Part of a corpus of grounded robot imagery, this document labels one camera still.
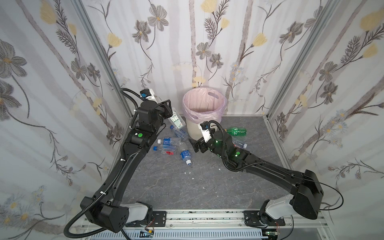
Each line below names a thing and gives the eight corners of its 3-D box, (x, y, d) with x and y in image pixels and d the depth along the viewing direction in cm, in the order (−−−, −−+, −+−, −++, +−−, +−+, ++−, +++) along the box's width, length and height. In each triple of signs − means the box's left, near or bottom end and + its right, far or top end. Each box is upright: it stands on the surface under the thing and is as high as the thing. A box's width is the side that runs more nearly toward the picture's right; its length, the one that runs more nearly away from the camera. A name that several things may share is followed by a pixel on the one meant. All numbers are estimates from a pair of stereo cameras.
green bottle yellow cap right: (225, 137, 110) (226, 132, 105) (224, 132, 113) (226, 127, 108) (245, 137, 110) (247, 132, 105) (244, 132, 113) (246, 127, 108)
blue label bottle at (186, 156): (187, 166, 92) (187, 163, 89) (178, 154, 98) (178, 151, 95) (195, 161, 95) (195, 158, 92) (186, 150, 100) (185, 147, 97)
